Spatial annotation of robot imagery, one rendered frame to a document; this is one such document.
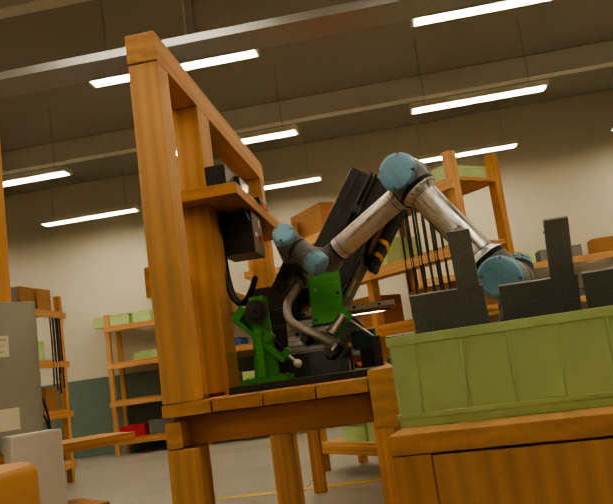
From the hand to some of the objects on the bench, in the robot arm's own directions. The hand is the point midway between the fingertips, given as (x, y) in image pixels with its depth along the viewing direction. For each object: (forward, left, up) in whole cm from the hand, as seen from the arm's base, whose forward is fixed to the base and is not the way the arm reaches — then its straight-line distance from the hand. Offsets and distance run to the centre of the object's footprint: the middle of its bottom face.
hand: (298, 285), depth 254 cm
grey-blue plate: (-14, -25, -32) cm, 43 cm away
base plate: (0, -12, -34) cm, 36 cm away
